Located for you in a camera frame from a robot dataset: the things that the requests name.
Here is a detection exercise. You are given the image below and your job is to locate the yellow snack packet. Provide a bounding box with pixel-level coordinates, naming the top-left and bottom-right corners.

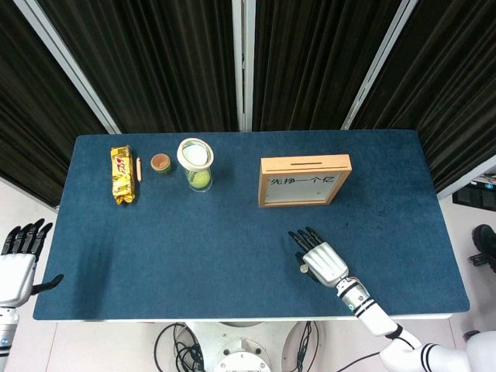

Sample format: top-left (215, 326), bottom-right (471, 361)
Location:
top-left (109, 145), bottom-right (136, 207)

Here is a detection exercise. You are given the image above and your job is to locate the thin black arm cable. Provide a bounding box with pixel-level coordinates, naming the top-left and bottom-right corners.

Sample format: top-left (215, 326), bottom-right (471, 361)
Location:
top-left (329, 350), bottom-right (383, 372)

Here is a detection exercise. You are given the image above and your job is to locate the black equipment box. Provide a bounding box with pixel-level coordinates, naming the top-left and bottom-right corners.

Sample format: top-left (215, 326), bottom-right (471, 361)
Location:
top-left (452, 174), bottom-right (496, 212)

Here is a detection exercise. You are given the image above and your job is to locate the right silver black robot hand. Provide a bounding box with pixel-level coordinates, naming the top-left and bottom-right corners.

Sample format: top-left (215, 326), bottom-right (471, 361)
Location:
top-left (288, 226), bottom-right (350, 290)

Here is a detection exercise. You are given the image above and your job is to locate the black cable bundle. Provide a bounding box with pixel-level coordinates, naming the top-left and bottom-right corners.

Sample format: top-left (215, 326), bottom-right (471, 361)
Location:
top-left (154, 322), bottom-right (206, 372)
top-left (292, 321), bottom-right (321, 372)

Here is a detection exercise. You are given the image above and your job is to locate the small green wooden cup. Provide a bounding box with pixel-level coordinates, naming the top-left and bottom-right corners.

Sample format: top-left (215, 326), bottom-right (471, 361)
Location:
top-left (150, 153), bottom-right (173, 175)

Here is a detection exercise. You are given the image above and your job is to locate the clear plastic tube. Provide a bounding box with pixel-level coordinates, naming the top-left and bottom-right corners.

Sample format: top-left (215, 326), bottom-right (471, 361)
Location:
top-left (185, 164), bottom-right (214, 194)

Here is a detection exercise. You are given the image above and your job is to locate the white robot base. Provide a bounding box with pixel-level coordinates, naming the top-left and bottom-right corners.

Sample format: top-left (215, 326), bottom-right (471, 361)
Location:
top-left (185, 320), bottom-right (311, 372)

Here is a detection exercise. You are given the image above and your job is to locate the yellow-green tennis ball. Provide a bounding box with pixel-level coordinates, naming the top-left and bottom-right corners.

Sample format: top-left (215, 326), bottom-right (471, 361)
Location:
top-left (187, 169), bottom-right (212, 190)

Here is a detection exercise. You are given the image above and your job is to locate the black pleated curtain panel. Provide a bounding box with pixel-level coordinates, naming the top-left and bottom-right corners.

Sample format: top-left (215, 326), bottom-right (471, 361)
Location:
top-left (348, 0), bottom-right (496, 193)
top-left (251, 0), bottom-right (406, 132)
top-left (0, 0), bottom-right (108, 208)
top-left (36, 0), bottom-right (239, 135)

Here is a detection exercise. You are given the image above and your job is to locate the wooden frame money box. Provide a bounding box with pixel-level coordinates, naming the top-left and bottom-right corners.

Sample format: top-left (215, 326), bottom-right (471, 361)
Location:
top-left (257, 153), bottom-right (353, 209)

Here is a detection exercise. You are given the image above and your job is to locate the blue fabric table cloth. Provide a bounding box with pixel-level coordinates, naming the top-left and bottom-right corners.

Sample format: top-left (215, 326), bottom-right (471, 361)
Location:
top-left (32, 129), bottom-right (471, 322)

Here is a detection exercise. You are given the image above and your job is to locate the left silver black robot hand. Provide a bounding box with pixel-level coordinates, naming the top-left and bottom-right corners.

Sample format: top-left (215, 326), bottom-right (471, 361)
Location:
top-left (0, 219), bottom-right (65, 308)

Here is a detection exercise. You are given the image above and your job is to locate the white metal frame post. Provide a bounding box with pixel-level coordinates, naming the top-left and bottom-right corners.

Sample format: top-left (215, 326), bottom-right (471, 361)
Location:
top-left (340, 0), bottom-right (419, 131)
top-left (12, 0), bottom-right (122, 135)
top-left (231, 0), bottom-right (257, 132)
top-left (436, 154), bottom-right (496, 201)

